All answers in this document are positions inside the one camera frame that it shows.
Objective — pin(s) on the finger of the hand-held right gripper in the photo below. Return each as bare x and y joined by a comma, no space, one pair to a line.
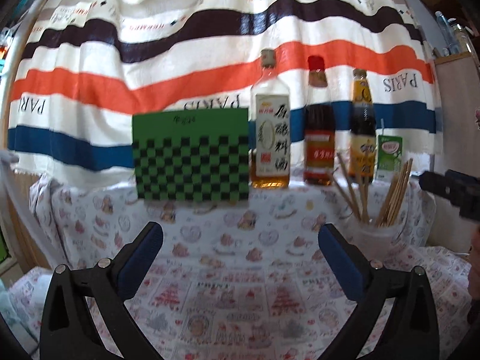
465,195

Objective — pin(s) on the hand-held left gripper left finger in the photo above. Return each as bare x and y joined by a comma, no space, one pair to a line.
140,258

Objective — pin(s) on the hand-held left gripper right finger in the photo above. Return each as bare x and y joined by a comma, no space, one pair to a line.
339,258

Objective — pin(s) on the white plastic cup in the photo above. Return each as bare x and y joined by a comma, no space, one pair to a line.
378,240

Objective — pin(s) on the bundle of chopsticks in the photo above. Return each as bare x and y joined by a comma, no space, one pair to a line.
393,198

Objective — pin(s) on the beige wooden cabinet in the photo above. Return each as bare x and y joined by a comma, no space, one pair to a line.
457,120

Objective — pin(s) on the green drink carton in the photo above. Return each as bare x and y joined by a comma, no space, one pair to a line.
390,157

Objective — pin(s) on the pink printed tablecloth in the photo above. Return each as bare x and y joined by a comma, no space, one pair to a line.
243,240

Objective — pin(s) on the green checkered box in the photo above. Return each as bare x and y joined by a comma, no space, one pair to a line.
191,161

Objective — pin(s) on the yellow-label soy sauce bottle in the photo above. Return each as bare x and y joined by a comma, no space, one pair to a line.
363,138

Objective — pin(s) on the red-capped dark sauce bottle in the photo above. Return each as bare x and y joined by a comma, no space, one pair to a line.
318,142

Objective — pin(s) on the clear cooking wine bottle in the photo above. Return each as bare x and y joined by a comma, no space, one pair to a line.
270,138

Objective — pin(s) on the pale blue plastic bag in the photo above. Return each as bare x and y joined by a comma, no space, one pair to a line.
11,307

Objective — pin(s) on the clear plastic water bottle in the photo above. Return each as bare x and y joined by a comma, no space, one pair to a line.
447,33

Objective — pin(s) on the striped cloth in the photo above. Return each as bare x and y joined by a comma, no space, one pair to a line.
150,45

